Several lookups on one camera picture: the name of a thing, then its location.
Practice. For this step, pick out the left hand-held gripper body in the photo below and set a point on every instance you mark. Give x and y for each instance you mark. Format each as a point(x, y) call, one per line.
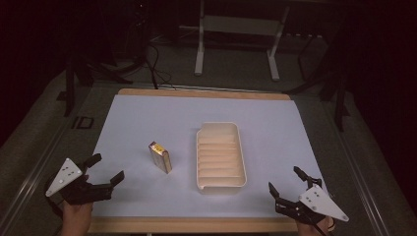
point(77, 188)

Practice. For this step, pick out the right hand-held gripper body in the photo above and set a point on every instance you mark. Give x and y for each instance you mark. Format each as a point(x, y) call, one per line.
point(313, 206)

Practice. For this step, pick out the small metallic box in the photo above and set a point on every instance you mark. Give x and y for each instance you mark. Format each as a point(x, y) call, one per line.
point(160, 156)

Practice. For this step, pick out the cream ribbed plastic tray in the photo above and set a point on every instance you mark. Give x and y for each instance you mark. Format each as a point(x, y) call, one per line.
point(220, 157)

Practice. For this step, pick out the person's right hand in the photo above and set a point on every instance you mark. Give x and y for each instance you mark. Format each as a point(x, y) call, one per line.
point(314, 227)

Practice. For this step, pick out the person's left hand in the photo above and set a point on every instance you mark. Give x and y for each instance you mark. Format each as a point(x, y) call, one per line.
point(76, 216)

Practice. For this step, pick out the white table mat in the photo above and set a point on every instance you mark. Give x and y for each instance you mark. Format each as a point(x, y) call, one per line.
point(203, 154)

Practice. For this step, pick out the black tripod stand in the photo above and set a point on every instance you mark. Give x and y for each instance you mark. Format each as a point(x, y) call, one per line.
point(90, 69)
point(327, 82)

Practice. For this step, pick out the white metal stand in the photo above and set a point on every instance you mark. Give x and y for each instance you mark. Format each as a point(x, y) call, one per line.
point(241, 36)

